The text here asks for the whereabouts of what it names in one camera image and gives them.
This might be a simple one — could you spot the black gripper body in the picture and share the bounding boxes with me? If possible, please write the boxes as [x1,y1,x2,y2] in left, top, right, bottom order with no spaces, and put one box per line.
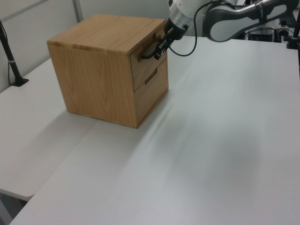
[163,19,186,45]

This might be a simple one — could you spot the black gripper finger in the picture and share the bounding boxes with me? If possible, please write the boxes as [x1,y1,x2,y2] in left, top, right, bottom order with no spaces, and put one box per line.
[164,38,175,52]
[154,41,166,60]

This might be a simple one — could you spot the wooden drawer with black handle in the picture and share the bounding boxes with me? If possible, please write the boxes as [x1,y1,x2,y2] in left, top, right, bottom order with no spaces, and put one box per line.
[129,27,168,93]

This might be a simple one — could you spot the wooden drawer with slot grip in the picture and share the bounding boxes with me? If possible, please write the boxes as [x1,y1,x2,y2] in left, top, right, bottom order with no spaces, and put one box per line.
[134,58,170,125]

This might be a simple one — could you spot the wooden two-drawer cabinet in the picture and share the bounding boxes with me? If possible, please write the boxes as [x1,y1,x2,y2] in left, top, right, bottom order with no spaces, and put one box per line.
[46,13,170,129]

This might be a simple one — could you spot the dark electronics box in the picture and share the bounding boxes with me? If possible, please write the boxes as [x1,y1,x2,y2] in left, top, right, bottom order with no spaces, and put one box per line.
[247,27,283,43]

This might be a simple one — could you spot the black metal drawer handle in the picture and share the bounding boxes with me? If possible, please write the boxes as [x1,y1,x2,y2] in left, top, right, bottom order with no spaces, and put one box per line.
[138,35,166,60]

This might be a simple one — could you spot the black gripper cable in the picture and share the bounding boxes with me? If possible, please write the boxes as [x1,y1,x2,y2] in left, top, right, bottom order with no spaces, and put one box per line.
[167,0,221,57]

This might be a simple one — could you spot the grey partition frame post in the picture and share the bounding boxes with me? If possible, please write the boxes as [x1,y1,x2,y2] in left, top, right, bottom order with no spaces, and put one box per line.
[72,0,84,23]

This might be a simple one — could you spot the black camera stand pole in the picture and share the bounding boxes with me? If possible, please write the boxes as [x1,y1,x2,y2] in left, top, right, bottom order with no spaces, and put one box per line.
[0,19,30,87]

